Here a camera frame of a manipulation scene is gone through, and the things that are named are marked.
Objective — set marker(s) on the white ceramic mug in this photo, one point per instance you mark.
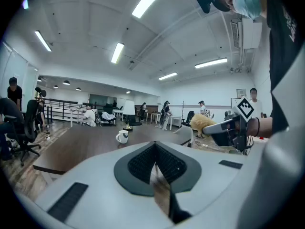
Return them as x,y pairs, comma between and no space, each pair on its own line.
122,137

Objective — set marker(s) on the white plastic chair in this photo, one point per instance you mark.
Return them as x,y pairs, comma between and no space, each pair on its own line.
186,133

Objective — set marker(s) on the white cloth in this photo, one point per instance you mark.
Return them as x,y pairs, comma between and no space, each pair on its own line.
108,116

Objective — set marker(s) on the black wristband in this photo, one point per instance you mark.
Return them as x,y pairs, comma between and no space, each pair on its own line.
257,127

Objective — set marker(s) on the blue face mask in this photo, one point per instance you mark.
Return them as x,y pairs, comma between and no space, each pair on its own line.
245,1

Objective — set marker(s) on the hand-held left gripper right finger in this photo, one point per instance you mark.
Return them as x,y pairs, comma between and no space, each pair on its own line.
209,175

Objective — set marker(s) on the person's black t-shirt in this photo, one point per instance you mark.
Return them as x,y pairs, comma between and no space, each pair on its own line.
283,56

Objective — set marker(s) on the black head camera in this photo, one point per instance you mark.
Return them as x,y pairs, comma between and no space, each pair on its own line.
203,1

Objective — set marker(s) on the white table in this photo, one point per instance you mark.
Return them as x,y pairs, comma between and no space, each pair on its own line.
175,118
153,114

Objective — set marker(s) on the small white floor device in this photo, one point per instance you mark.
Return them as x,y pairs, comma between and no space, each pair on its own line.
47,137

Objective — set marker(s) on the white power strip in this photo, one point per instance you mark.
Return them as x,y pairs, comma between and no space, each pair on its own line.
204,145

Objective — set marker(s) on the white shade brass table lamp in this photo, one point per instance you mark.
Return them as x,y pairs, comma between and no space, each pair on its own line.
128,107

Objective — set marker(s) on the white air conditioner unit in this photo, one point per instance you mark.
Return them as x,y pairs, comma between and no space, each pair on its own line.
251,32

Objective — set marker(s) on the black and white railing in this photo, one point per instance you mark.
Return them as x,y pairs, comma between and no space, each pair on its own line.
59,102

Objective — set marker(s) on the black chair headrest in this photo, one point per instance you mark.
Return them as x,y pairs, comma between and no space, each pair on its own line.
40,92

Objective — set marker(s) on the ceiling dome camera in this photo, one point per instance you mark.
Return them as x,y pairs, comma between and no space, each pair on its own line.
131,62

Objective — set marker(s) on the framed wall poster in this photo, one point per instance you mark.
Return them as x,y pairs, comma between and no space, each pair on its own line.
241,92

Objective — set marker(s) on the black office chair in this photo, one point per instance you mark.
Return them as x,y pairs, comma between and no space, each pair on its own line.
109,121
137,123
31,120
189,117

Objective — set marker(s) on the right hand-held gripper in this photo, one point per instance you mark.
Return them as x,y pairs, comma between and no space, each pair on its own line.
245,108

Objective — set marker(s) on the person's right hand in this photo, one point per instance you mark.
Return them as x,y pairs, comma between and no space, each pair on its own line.
251,129

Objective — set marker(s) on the white whiteboard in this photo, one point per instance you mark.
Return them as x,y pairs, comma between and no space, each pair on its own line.
234,102

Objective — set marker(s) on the tan bristle brush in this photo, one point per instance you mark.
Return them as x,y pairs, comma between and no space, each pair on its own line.
202,124

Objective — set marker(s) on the dark green wall board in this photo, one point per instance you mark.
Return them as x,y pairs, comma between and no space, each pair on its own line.
100,99

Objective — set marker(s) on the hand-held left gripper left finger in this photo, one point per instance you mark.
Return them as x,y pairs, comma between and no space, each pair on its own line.
100,192

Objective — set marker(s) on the black coat rack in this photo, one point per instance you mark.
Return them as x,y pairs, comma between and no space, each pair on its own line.
183,108

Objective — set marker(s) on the person's right forearm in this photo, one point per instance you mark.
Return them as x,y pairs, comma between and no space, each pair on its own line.
264,128

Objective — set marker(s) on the long ceiling light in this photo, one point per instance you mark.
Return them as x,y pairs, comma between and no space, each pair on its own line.
168,76
150,1
117,53
25,3
43,40
210,63

